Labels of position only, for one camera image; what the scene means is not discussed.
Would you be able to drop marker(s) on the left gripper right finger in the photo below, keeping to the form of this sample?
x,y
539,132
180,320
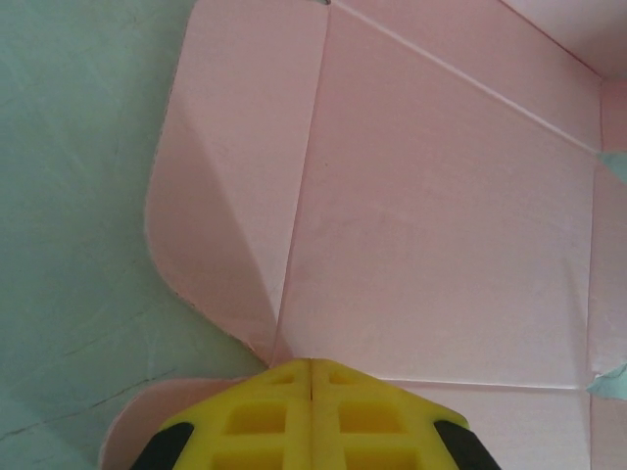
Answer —
x,y
362,421

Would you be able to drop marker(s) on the pink paper box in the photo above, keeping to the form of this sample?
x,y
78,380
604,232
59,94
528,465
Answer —
x,y
416,220

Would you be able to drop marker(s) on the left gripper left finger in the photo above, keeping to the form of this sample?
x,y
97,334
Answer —
x,y
264,421

